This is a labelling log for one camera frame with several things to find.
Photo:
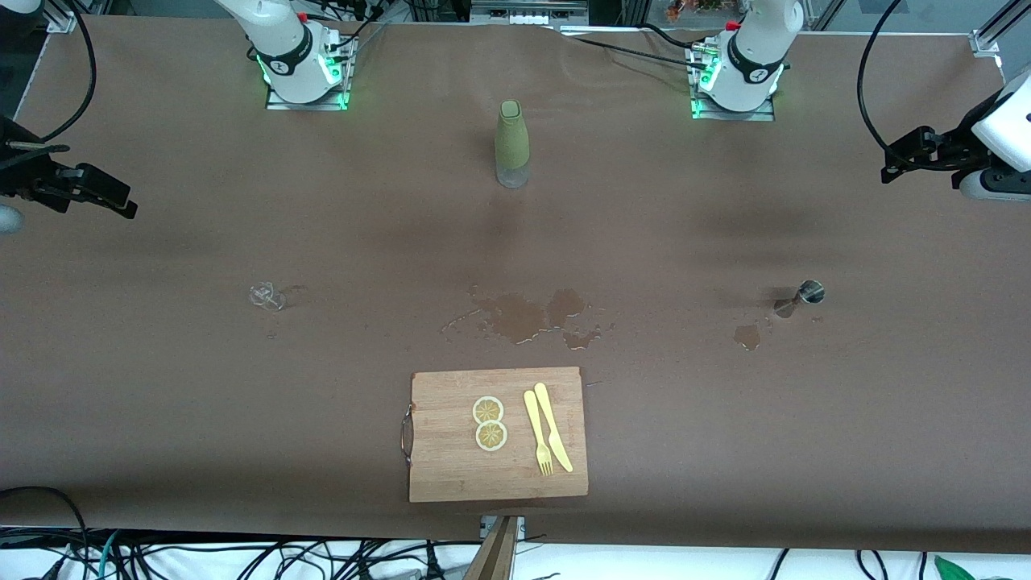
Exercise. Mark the yellow plastic knife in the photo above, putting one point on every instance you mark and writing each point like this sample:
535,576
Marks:
552,427

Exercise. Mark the clear glass measuring cup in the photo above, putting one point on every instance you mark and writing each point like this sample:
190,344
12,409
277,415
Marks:
266,296

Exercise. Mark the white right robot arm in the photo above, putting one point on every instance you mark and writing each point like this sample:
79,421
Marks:
294,56

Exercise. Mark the steel double jigger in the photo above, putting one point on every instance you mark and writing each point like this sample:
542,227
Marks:
809,292

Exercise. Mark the small brown liquid spill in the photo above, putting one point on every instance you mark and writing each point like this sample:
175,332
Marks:
747,337

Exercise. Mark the metal beam bracket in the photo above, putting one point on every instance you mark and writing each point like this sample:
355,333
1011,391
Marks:
517,525

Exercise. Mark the grey metal rack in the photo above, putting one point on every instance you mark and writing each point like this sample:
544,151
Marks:
527,10

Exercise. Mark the lemon slice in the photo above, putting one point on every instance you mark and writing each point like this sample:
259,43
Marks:
487,408
491,437

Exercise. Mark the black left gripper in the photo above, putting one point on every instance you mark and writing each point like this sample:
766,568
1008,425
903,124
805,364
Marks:
956,148

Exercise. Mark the brown table cover sheet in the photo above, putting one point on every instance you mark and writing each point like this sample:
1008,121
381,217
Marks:
242,403

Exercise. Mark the yellow plastic fork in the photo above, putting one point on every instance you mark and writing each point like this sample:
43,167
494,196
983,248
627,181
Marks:
536,427

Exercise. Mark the green plastic leaf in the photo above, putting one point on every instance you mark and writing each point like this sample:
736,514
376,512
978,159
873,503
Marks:
954,570

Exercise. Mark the wooden cutting board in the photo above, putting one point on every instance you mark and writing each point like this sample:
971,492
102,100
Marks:
499,475

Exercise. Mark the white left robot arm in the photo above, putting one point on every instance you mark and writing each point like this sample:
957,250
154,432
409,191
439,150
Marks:
753,64

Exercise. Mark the green sleeved glass bottle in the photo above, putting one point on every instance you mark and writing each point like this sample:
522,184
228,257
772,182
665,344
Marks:
512,137

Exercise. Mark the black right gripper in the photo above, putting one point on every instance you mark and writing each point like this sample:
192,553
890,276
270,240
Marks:
18,176

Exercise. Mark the aluminium frame post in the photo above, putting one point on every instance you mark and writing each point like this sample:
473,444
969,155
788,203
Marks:
995,36
60,16

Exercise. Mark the wooden beam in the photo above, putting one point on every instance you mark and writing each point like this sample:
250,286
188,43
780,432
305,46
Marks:
493,556

